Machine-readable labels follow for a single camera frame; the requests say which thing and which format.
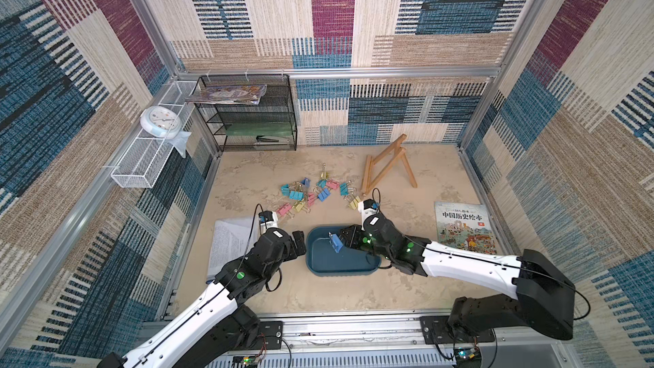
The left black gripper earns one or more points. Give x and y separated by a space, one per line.
291 251

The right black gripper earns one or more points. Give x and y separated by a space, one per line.
350 238

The teal plastic storage box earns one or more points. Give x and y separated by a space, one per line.
323 261

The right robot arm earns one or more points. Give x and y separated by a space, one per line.
529 290

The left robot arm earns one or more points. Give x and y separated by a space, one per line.
218 321

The olive yellow binder clip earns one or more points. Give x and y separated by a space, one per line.
324 175

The wooden easel stand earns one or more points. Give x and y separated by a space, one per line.
376 168

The white paper document pouch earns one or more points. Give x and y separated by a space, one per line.
232 238

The colourful history picture book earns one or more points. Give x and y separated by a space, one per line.
465 227

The magazine on shelf top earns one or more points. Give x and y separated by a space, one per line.
228 95

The white round clock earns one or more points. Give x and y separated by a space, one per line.
160 122

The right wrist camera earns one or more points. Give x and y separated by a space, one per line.
368 208

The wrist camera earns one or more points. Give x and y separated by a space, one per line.
267 219
368 208

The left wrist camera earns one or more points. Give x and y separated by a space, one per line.
267 219

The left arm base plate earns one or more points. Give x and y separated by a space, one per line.
230 335

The black wire mesh shelf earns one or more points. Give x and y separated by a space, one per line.
235 127

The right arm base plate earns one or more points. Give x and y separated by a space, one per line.
444 330

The white wire wall basket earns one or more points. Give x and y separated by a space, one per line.
142 161

